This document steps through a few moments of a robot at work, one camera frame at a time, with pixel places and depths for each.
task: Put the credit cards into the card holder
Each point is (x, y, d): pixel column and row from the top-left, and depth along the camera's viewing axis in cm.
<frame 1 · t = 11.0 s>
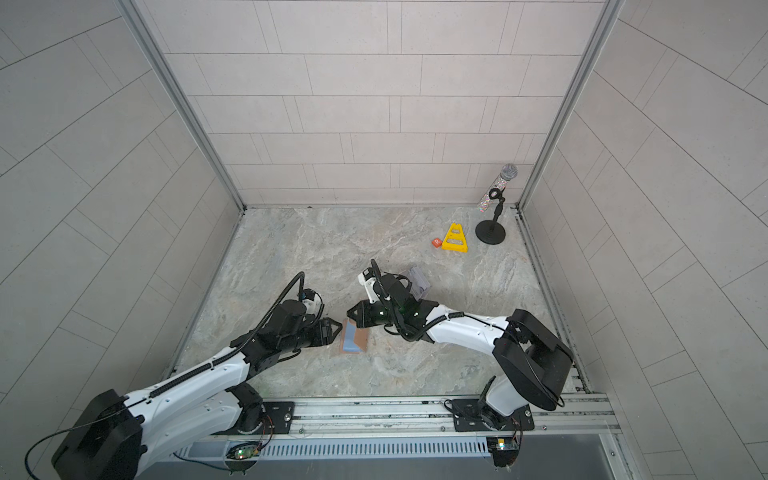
left hand: (344, 326, 82), fingers open
right hand: (346, 319, 77), fingers closed
pink leather card holder: (353, 340, 85), on the table
yellow triangular cone: (454, 239, 108), on the table
small red cube: (436, 242, 107), on the table
black microphone stand: (492, 232, 111), on the table
glittery silver microphone: (508, 172, 90), point 28 cm above the table

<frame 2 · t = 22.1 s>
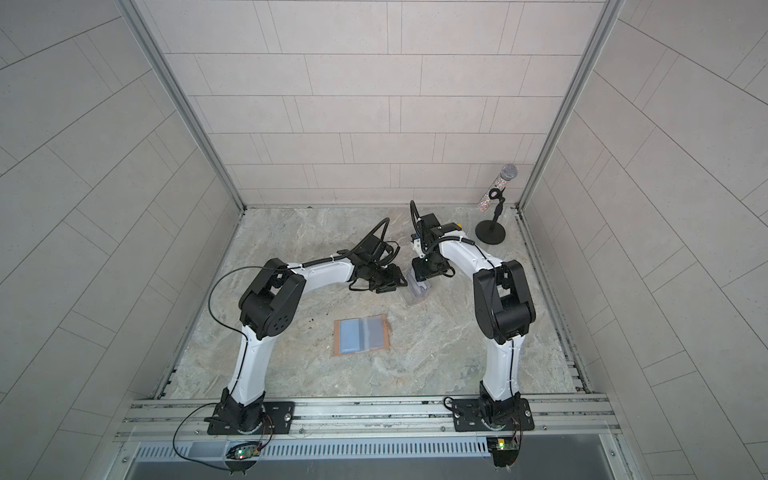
left hand: (410, 281, 94), fingers open
right hand: (423, 273, 94), fingers open
pink leather card holder: (360, 334, 85), point 2 cm above the table
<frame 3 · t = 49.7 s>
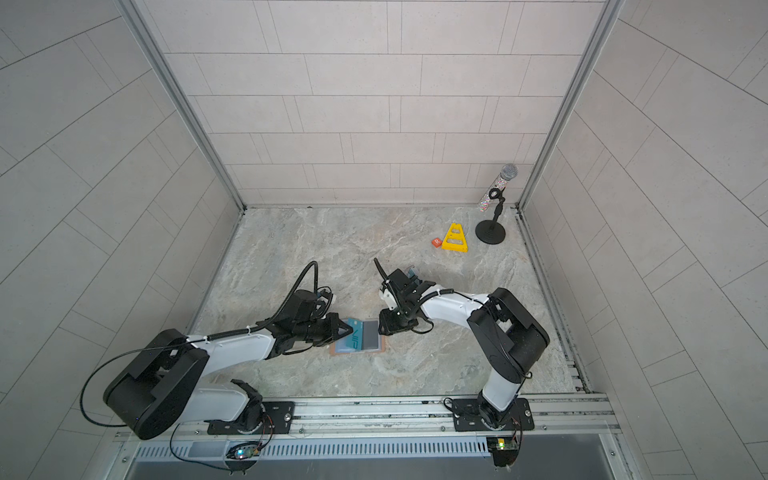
left hand: (359, 329, 83), fingers closed
right hand: (382, 332, 85), fingers open
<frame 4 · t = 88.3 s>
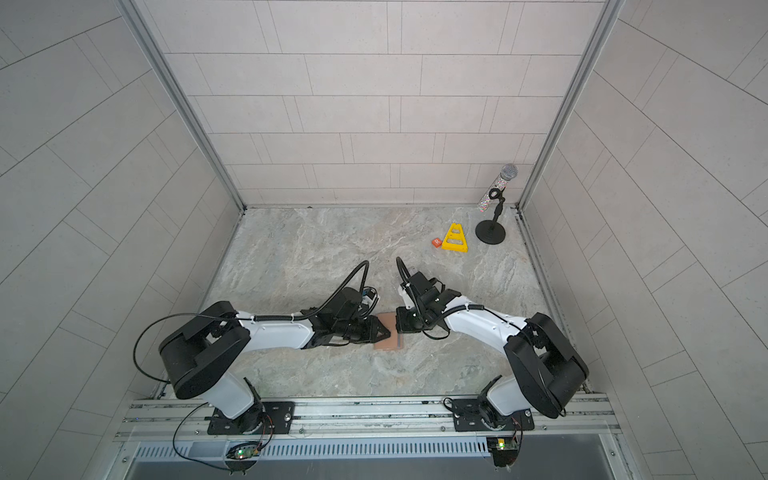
left hand: (396, 336, 81), fingers closed
right hand: (394, 328, 83), fingers closed
pink leather card holder: (395, 340, 83), point 3 cm above the table
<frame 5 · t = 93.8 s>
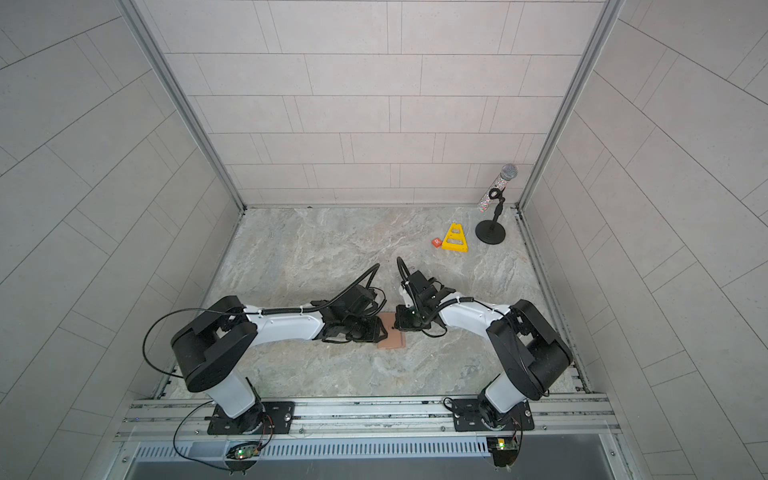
left hand: (392, 335, 84), fingers open
right hand: (393, 327, 86), fingers closed
